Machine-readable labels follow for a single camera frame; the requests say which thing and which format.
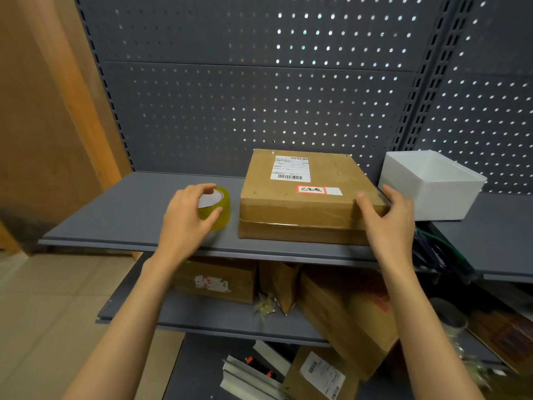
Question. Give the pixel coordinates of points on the person's right forearm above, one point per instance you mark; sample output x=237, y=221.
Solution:
x=433, y=341

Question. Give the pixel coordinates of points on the grey perforated back panel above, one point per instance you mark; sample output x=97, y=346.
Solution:
x=483, y=99
x=250, y=99

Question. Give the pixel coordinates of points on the brown cardboard box white labels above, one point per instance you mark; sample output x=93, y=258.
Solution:
x=300, y=204

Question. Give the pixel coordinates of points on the person's left hand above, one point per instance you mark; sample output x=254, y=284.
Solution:
x=183, y=229

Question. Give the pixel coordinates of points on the white plastic bin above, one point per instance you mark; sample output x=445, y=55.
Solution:
x=433, y=191

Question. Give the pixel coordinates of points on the crumpled clear plastic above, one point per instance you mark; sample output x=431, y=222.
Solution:
x=470, y=362

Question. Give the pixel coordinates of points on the cardboard box barcode label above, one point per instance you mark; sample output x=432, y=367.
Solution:
x=316, y=374

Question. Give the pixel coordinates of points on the white flat strips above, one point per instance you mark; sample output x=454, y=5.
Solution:
x=250, y=376

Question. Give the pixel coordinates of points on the person's left forearm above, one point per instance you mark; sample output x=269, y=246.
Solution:
x=120, y=337

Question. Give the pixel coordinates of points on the brown wooden panel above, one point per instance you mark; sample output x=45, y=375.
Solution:
x=46, y=112

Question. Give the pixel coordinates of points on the person's right hand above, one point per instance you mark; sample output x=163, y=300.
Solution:
x=391, y=233

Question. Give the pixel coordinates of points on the black scissors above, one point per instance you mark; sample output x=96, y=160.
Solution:
x=429, y=254

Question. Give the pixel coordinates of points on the white tape roll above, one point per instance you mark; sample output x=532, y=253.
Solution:
x=449, y=316

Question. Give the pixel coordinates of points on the yellow tape roll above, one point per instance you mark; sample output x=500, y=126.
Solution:
x=220, y=208

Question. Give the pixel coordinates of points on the grey slotted upright post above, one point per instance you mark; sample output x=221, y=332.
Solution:
x=108, y=83
x=433, y=70

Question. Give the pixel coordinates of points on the cardboard box torn white sticker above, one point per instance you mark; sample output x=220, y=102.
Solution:
x=220, y=281

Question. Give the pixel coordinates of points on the cardboard box red lettering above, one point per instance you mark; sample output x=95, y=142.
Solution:
x=345, y=320

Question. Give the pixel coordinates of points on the cardboard box red blue print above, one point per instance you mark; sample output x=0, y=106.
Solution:
x=504, y=333

